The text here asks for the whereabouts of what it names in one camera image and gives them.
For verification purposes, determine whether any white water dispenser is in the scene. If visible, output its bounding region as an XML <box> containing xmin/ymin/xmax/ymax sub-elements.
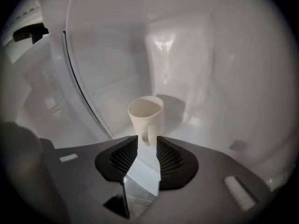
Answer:
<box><xmin>3</xmin><ymin>0</ymin><xmax>298</xmax><ymax>192</ymax></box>

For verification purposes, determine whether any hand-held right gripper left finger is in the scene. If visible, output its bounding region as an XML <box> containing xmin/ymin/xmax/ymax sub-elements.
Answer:
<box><xmin>39</xmin><ymin>135</ymin><xmax>139</xmax><ymax>224</ymax></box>

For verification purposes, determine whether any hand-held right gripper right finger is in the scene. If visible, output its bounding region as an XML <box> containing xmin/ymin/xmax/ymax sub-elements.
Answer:
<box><xmin>133</xmin><ymin>135</ymin><xmax>274</xmax><ymax>224</ymax></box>

